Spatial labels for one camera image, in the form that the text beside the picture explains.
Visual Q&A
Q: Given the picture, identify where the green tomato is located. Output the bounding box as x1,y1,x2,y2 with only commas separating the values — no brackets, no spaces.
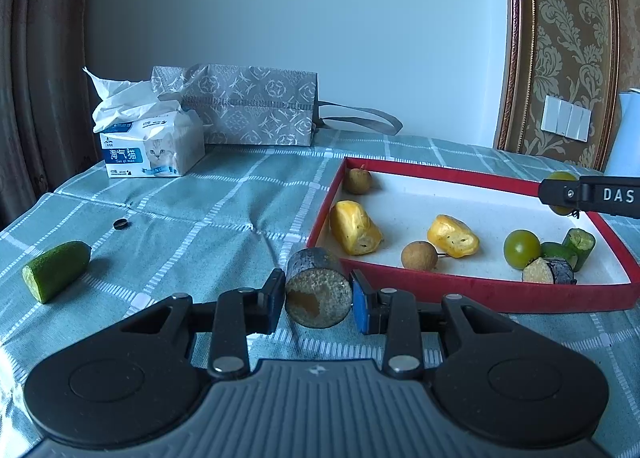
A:
503,229,541,270
546,171,580,217

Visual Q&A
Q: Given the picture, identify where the cut cucumber cylinder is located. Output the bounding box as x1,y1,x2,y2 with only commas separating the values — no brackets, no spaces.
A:
562,228,596,273

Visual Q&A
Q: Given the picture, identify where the dark green cucumber piece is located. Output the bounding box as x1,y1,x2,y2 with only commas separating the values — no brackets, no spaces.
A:
541,241,578,271

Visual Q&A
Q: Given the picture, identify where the brown longan with stem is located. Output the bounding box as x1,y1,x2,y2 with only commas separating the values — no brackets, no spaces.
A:
400,241,447,271

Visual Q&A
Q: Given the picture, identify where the dark sugarcane chunk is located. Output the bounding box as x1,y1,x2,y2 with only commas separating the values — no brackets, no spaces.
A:
285,247,352,329

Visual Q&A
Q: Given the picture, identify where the round-cut sugarcane chunk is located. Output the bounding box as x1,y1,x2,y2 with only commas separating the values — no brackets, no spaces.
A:
522,257,577,285

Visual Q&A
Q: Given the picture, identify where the yellow peeled fruit piece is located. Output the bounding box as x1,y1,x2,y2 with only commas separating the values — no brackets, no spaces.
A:
330,200,383,256

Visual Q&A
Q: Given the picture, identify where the yellow jackfruit piece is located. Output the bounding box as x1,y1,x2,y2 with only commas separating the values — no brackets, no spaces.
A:
427,214,480,259

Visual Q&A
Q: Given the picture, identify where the brown longan fruit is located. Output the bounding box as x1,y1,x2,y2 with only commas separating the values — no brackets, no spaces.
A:
343,167,373,196

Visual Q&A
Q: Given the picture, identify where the light blue electric kettle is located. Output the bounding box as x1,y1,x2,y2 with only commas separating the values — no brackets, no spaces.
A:
604,88,640,177

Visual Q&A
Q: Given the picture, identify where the red shallow cardboard tray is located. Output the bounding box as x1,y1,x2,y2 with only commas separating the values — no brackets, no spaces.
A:
305,157,640,315

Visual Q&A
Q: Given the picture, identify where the small black cap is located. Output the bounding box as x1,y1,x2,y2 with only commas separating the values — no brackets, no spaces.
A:
113,218,129,230

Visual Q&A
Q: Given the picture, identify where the checked teal tablecloth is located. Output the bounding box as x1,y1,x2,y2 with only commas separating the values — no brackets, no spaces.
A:
1,129,639,457

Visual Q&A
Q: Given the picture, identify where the green cucumber end piece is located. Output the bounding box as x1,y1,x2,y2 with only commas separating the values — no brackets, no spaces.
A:
22,241,91,304

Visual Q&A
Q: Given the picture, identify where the tissue pack with cat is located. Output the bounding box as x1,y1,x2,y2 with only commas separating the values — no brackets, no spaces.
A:
89,74,205,178

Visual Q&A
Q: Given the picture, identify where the grey patterned gift bag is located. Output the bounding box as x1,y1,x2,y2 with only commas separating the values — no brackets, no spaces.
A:
151,63,404,147

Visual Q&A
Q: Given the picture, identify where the brown patterned curtain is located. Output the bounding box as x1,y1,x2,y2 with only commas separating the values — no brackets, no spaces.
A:
1,0,98,225

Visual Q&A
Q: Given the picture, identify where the white wall switch panel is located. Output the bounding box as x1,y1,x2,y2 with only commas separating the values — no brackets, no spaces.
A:
540,96,591,143

